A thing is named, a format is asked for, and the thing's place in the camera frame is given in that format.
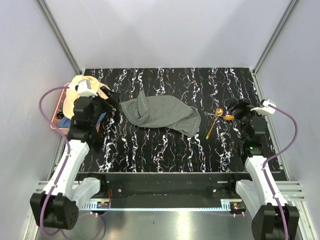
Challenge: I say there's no aluminium frame post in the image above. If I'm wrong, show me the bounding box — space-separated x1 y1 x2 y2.
36 0 83 75
252 0 300 74

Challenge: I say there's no peach bucket hat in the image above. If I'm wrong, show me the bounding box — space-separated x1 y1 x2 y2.
62 75 110 119

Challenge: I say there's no pink plastic bin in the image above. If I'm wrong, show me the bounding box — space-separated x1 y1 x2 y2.
50 88 73 131

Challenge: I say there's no right aluminium frame post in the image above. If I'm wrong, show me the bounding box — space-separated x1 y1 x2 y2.
252 0 300 74

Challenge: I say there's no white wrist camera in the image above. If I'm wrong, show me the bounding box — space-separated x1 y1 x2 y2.
250 99 277 116
68 79 98 98

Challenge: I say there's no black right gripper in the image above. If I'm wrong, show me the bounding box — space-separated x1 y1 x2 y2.
226 97 267 142

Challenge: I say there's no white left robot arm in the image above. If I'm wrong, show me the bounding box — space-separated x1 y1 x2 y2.
30 86 120 231

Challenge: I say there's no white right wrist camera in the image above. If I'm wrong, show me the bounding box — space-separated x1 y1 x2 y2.
250 99 277 116

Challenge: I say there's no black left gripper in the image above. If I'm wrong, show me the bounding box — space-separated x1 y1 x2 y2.
87 86 120 126

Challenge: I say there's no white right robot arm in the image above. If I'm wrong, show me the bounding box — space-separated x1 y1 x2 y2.
227 99 300 240

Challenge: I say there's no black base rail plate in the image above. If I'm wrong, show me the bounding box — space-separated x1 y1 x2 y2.
79 172 288 210

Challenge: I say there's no left aluminium frame post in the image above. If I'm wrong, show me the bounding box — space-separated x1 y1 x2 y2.
36 0 83 75

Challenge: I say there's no iridescent orange spoon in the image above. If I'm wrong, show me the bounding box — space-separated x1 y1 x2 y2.
219 115 235 121

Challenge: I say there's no dark iridescent fork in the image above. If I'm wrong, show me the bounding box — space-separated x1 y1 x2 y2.
204 112 221 117

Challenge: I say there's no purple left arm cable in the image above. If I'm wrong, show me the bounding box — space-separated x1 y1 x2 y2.
37 86 105 240

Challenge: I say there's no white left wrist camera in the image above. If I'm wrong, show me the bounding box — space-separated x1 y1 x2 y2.
68 79 98 98

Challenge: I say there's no blue cloth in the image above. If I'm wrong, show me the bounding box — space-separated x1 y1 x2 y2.
58 112 107 130

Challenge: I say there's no gold spoon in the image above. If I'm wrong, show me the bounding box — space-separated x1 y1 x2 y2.
205 107 224 140

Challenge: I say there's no grey cloth napkin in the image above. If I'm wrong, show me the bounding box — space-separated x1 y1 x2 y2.
120 90 201 138

